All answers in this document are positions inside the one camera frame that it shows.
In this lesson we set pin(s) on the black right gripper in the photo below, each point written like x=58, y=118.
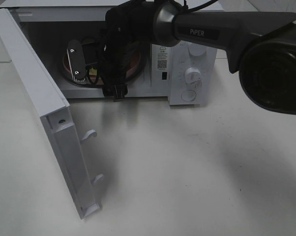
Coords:
x=112, y=58

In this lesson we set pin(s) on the pink round plate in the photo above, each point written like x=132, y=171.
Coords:
x=132, y=67

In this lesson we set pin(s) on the round white door button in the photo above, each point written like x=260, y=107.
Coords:
x=188, y=95

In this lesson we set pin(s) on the white microwave door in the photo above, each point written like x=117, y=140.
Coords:
x=53, y=110

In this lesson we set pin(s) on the white microwave knob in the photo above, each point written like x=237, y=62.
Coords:
x=192, y=75
x=196, y=50

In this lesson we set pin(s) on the white bread sandwich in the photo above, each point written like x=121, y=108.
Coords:
x=92, y=75

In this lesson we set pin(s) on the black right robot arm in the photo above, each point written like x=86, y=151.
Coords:
x=269, y=83

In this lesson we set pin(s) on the white microwave oven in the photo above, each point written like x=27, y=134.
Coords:
x=64, y=34

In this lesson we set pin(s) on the white adjacent table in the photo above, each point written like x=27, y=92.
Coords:
x=249, y=36

